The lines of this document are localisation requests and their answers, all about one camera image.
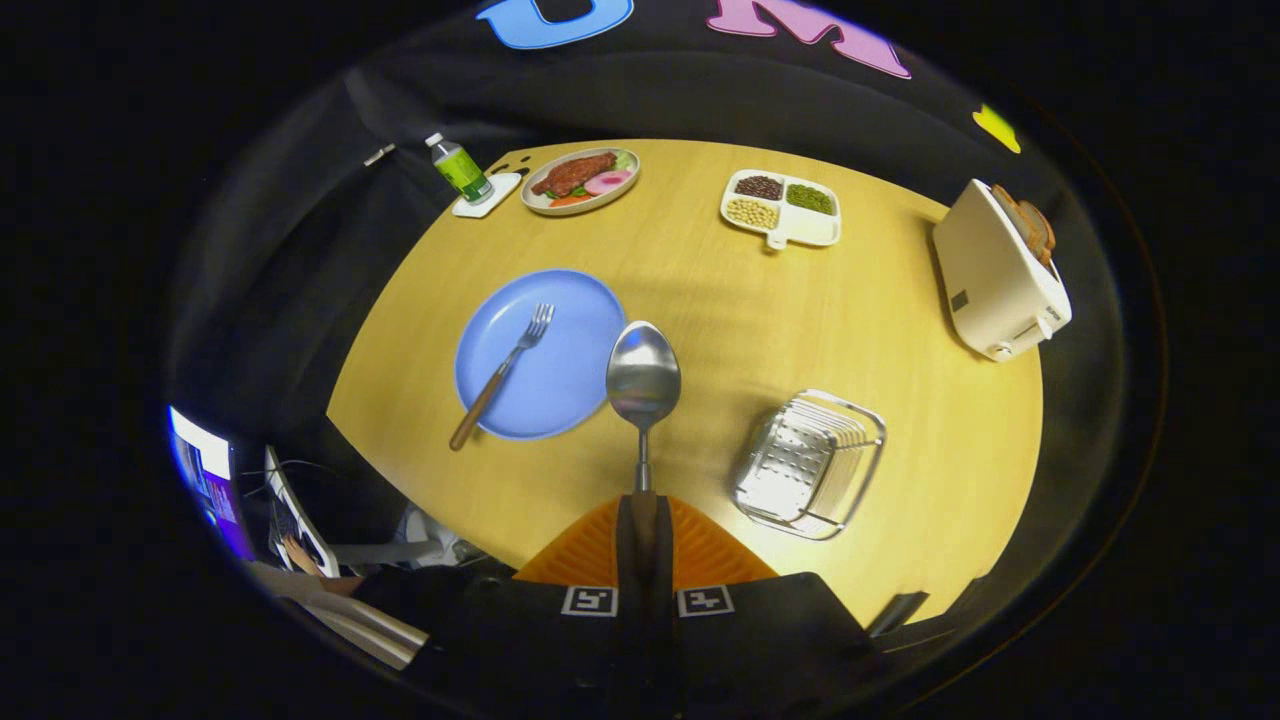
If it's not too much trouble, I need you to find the blue plate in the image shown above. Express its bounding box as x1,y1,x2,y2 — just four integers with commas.
454,268,628,441

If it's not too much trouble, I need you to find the grey metal bar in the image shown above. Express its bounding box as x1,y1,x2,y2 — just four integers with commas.
330,538,446,569

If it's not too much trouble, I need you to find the white toaster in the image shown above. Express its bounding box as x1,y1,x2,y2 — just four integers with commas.
932,178,1073,362

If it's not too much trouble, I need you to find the computer monitor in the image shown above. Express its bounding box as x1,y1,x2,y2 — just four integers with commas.
168,405,256,561

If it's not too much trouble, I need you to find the white divided tray of beans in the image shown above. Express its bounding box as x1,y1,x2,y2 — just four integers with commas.
720,168,843,251

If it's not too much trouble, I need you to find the white square coaster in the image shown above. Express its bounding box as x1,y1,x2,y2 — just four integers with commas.
452,172,523,219

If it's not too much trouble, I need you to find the green label water bottle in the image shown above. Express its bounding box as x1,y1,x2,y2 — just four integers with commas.
425,132,495,205

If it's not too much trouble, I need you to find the wooden handled metal spoon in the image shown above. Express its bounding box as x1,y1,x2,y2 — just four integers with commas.
605,320,683,571

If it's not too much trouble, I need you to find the metal wire basket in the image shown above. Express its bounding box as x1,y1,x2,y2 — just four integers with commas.
731,389,888,542

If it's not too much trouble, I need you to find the toasted bread slice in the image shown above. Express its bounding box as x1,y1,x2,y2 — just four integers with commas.
992,183,1031,241
1012,198,1057,269

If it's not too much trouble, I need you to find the black metal bar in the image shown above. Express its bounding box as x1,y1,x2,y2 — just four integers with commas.
868,590,931,636

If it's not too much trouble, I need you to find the wooden handled metal fork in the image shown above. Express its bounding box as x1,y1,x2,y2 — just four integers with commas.
448,303,556,453

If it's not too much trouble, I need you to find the plate of steak and vegetables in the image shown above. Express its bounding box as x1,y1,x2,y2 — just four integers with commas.
520,147,642,217

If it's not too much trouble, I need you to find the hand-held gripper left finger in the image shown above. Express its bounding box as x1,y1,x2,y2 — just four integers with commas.
405,495,646,720

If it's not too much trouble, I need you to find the person's white clothing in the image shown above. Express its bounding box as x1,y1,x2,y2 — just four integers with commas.
248,562,431,671

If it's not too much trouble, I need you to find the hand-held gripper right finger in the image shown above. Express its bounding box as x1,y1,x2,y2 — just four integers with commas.
645,495,891,720

